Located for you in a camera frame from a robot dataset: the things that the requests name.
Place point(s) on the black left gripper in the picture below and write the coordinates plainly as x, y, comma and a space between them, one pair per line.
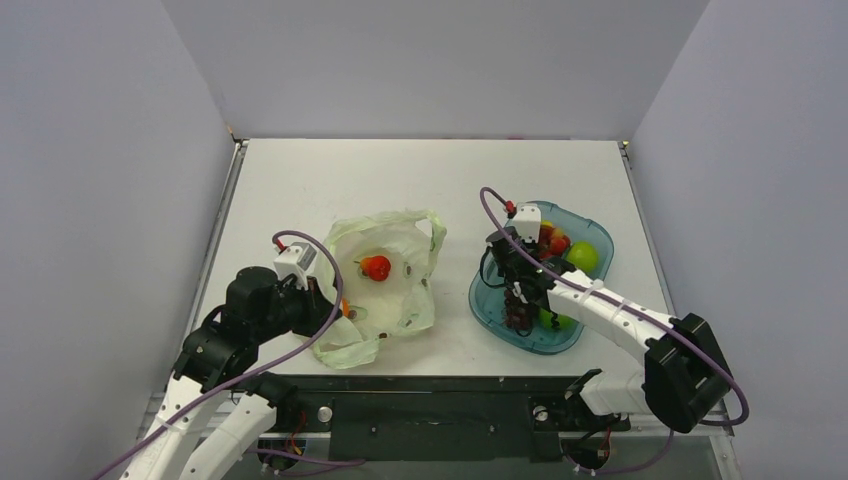
320, 308

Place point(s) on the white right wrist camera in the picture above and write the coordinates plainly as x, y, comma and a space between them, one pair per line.
527, 222

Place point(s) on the dark purple fake grapes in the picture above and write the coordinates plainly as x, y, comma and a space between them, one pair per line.
516, 314

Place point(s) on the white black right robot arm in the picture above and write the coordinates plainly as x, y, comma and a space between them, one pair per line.
683, 372

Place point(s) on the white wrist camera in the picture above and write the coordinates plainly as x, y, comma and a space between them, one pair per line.
527, 222
294, 265

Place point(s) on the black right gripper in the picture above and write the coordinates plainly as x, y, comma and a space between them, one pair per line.
511, 254

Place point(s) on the red fake strawberry bunch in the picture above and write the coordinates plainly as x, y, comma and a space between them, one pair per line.
553, 241

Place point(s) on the teal plastic tray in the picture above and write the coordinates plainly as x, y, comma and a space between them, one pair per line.
486, 299

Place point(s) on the green fake apple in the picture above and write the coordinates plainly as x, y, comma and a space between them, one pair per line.
584, 256

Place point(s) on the light green plastic bag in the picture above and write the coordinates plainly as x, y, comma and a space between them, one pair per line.
401, 306

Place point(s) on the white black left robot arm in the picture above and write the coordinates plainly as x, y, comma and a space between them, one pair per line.
219, 399

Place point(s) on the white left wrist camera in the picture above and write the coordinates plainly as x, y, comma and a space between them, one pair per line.
294, 265

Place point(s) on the green striped fake melon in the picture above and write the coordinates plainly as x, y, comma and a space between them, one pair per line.
553, 321

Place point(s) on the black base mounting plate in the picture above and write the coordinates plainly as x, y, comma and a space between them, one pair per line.
441, 418

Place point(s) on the red fake bell pepper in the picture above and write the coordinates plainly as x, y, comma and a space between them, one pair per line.
376, 268

